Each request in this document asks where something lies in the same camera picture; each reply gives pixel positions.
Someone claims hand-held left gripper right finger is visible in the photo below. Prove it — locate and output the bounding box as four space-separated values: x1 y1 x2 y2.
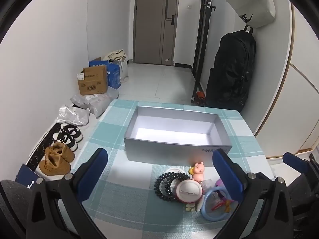
212 149 294 239

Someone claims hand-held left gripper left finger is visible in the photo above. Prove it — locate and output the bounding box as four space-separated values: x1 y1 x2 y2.
26 148 108 239

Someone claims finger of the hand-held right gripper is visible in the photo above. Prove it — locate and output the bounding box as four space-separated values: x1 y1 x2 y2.
282 151 313 176

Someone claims light blue ring bracelet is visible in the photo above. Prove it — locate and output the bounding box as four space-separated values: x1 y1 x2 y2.
201 187 232 221

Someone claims white round pin badge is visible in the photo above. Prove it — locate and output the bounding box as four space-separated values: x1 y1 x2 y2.
176 180 204 203

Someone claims silver cardboard box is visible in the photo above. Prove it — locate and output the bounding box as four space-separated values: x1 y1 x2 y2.
124 105 233 167

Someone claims pink pig figurine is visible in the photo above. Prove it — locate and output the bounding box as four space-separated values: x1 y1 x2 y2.
189 162 205 182

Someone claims red hair clip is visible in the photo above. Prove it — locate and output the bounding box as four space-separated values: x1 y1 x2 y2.
211 199 231 213

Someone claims brown suede boot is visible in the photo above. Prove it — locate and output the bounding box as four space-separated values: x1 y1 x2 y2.
38 147 71 176
51 141 75 162

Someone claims white round disc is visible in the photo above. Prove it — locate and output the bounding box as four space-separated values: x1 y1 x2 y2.
164 166 186 176

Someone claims black marbled board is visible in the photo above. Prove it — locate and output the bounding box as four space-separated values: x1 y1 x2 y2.
26 123 63 172

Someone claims silver plastic parcel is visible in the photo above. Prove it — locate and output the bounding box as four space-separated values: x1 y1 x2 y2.
55 105 91 126

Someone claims dark blue shoe box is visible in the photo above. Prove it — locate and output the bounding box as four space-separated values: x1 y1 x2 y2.
15 164 43 188

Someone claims grey plastic parcel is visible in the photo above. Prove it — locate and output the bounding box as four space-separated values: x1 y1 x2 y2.
70 87 119 118

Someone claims white wardrobe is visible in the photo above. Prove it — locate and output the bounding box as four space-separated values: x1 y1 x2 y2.
254 2 319 158

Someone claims brown cardboard box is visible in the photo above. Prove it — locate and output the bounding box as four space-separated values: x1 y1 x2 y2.
77 66 109 95

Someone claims blue cardboard box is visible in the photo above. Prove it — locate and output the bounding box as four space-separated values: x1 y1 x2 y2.
89 57 120 89

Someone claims black backpack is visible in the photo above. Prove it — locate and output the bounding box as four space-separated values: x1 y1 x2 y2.
206 25 257 112

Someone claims white bag of clothes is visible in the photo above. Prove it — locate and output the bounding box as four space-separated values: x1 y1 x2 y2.
103 49 129 83

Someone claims black metal stand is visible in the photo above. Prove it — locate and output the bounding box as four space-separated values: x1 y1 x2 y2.
191 0 216 104

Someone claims grey entrance door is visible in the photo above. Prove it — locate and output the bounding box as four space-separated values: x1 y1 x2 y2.
133 0 180 66

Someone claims white sports bag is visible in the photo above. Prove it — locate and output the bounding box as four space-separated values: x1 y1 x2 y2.
221 0 276 28

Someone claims black spiral hair tie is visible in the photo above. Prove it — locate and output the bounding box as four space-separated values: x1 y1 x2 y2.
163 172 191 195
154 174 178 201

